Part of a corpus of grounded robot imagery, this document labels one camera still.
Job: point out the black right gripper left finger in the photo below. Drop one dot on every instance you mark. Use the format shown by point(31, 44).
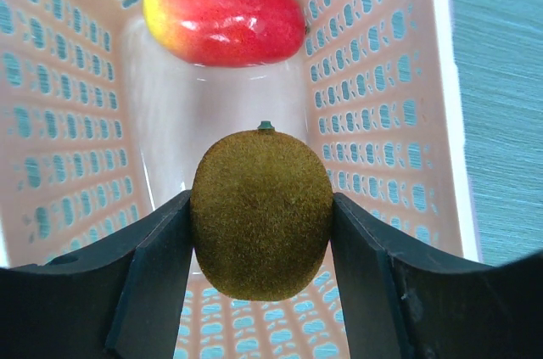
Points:
point(120, 297)

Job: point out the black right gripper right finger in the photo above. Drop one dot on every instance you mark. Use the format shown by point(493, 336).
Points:
point(402, 298)

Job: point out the brown kiwi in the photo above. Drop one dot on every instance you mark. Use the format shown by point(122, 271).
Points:
point(261, 209)

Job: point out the pink plastic basket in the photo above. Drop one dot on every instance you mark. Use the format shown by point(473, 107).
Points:
point(388, 129)

